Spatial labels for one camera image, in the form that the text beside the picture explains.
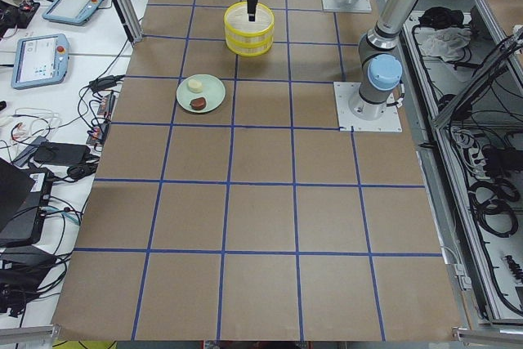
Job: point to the far teach pendant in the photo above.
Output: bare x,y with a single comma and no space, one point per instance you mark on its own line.
71,12

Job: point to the brown steamed bun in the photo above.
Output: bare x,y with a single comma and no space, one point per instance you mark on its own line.
198,103

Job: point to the black laptop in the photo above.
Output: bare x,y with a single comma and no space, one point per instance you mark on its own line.
24,195

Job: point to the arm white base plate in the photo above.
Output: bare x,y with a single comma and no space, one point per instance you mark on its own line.
331,6
356,115

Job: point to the light green plate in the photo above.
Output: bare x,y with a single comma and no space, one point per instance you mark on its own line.
213,90

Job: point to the teach pendant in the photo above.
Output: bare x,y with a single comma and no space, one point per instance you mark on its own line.
40,61
71,12

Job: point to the near teach pendant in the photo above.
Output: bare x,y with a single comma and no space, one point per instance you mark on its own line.
40,61

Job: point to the white crumpled cloth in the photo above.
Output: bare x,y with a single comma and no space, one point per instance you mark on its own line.
448,44

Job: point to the black power adapter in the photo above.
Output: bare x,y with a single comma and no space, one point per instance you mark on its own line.
63,154

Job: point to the yellow steamer layer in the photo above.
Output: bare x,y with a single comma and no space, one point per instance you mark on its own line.
240,28
245,49

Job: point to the white steamed bun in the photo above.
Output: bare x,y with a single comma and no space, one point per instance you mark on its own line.
195,85

